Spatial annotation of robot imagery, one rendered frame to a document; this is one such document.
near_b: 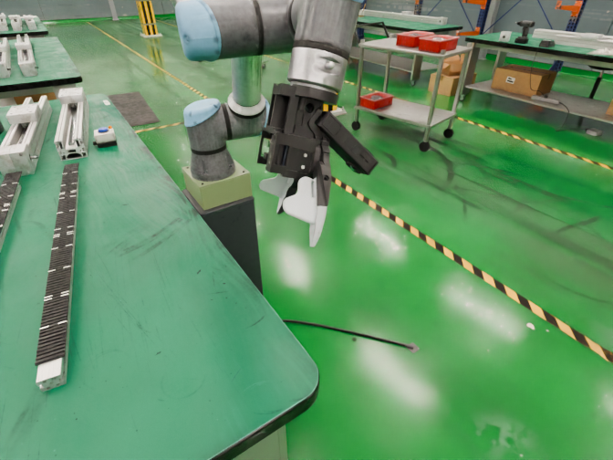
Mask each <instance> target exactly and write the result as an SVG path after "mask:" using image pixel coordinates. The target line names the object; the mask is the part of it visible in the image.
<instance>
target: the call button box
mask: <svg viewBox="0 0 613 460"><path fill-rule="evenodd" d="M94 137H95V140H96V141H93V145H98V148H104V147H110V146H116V145H118V144H117V139H116V136H115V133H114V130H113V128H112V129H109V128H108V130H107V131H103V132H99V131H98V130H94Z"/></svg>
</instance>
